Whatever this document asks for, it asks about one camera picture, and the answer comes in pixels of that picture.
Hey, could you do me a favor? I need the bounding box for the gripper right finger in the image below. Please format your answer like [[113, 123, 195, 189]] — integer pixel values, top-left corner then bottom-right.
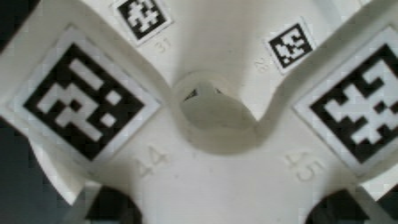
[[304, 186, 398, 224]]

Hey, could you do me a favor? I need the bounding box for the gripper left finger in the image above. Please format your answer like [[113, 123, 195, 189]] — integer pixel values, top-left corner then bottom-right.
[[58, 182, 142, 224]]

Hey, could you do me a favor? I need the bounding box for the white cross-shaped table base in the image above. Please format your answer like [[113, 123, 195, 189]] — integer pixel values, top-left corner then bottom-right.
[[0, 0, 398, 224]]

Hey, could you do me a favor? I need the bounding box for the white cylindrical table leg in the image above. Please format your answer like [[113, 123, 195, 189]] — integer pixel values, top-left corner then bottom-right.
[[176, 83, 259, 141]]

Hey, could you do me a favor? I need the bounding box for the white round table top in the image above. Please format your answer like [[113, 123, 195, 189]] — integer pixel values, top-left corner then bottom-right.
[[81, 0, 371, 99]]

